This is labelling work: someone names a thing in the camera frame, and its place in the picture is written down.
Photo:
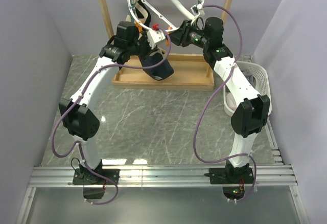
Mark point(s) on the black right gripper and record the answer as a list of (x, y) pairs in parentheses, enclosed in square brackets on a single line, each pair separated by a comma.
[(180, 36)]

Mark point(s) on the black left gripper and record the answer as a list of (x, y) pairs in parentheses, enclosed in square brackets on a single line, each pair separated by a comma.
[(150, 50)]

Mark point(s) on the navy blue underwear beige waistband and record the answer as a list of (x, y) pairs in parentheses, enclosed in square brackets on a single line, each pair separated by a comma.
[(160, 72)]

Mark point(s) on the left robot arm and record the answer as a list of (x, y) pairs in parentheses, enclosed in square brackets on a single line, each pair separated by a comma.
[(77, 112)]

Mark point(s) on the black hanging underwear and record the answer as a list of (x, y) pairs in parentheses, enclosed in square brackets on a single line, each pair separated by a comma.
[(142, 13)]

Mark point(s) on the wooden hanger stand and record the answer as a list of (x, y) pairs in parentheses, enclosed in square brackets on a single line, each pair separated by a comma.
[(191, 71)]

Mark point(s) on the white perforated laundry basket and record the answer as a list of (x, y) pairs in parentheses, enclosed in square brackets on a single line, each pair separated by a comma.
[(257, 77)]

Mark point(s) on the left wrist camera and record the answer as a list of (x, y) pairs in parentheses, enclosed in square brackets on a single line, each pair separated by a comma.
[(155, 36)]

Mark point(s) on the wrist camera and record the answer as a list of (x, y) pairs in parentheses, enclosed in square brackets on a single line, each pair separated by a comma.
[(155, 36), (197, 11)]

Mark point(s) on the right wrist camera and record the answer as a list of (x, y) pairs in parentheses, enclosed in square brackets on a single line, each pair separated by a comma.
[(197, 11)]

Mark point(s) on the aluminium mounting rail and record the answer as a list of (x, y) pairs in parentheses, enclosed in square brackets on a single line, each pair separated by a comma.
[(163, 194)]

